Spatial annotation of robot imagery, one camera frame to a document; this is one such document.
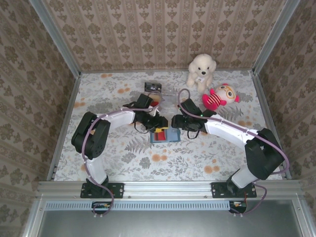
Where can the black card stand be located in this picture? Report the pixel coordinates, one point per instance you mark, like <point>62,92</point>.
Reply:
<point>153,90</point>

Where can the aluminium corner post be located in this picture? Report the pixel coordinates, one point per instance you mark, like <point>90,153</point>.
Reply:
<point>274,37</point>
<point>57,37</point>

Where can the aluminium front rail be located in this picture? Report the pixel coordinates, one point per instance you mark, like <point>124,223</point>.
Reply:
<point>168,188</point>

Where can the black controller board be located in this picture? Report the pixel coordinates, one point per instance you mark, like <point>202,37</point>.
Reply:
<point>238,207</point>
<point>101,207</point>

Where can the clear acrylic box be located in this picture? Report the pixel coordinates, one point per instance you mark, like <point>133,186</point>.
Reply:
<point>170,106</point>

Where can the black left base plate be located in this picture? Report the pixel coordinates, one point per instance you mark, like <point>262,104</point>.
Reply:
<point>118,190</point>

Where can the plain red card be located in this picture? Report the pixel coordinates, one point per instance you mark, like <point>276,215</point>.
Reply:
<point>160,137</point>

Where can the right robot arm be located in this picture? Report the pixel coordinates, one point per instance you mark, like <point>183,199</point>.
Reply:
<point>227,128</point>

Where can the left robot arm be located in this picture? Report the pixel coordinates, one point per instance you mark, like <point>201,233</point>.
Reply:
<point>116,118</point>

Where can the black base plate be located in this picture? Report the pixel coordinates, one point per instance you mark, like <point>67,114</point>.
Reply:
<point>217,190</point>
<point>118,190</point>

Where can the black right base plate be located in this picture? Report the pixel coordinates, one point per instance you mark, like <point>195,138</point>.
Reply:
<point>217,190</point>

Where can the white plush dog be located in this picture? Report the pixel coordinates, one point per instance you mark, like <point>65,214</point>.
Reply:
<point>201,65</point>

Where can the grey metal panel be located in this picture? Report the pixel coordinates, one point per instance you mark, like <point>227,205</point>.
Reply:
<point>168,224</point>

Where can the aluminium side rail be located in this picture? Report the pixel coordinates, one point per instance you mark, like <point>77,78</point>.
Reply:
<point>64,123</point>
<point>270,118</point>

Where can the aluminium back rail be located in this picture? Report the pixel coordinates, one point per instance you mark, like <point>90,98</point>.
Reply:
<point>135,70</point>

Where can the floral tablecloth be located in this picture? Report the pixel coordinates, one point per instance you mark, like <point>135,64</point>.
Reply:
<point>172,163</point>

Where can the pink plush doll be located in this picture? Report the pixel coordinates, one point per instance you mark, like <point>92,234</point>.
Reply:
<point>225,92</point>

